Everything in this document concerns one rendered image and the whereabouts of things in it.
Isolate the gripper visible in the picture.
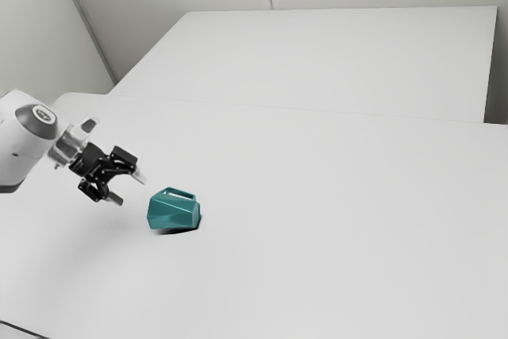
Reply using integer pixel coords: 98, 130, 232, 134
68, 142, 148, 206

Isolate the teal faceted mug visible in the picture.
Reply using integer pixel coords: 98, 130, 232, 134
147, 186, 202, 232

